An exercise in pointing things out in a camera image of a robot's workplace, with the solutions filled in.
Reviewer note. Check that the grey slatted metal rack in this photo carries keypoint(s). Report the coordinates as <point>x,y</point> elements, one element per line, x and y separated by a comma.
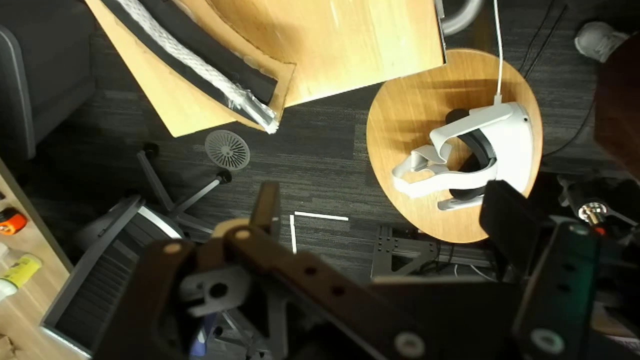
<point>100,281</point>

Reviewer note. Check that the round wooden side table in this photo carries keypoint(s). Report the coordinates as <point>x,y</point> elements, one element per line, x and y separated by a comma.
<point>412,112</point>

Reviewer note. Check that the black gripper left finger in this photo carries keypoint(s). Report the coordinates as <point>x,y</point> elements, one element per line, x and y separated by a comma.
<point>167,300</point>

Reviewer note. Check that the grey shoe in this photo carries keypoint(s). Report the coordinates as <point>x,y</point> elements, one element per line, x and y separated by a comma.
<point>601,41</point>

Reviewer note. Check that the light wooden counter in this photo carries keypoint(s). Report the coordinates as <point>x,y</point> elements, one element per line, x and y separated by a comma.
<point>346,46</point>

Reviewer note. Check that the grey metal bracket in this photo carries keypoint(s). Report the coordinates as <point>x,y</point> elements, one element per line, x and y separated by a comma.
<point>401,252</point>

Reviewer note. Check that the black office chair base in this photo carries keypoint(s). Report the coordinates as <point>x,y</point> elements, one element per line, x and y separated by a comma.
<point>193,196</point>

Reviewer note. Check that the orange small bottle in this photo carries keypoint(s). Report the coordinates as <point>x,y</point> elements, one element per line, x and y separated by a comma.
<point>12,222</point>

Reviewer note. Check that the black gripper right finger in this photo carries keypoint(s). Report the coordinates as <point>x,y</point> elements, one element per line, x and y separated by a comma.
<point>561,287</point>

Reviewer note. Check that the grey mesh disc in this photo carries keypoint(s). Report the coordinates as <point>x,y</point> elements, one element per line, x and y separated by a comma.
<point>227,151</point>

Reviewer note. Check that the white bent tube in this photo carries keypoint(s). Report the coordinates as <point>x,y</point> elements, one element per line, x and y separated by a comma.
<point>320,217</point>

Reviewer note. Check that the wooden shelf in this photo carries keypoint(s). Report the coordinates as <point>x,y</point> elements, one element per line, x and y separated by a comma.
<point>32,312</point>

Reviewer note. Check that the yellow small bottle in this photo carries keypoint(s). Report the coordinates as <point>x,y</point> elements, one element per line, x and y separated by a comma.
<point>22,270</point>

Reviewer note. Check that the white VR headset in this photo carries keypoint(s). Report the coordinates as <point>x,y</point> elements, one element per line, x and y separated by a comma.
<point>511,143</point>

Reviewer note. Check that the dark grey chair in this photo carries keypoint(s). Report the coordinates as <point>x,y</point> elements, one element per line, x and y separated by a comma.
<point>40,86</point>

